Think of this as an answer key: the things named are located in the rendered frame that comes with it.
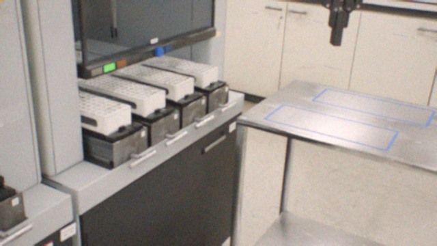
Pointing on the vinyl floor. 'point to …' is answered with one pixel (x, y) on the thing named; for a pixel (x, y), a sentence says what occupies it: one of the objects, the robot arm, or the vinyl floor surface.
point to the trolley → (356, 104)
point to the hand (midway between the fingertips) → (337, 27)
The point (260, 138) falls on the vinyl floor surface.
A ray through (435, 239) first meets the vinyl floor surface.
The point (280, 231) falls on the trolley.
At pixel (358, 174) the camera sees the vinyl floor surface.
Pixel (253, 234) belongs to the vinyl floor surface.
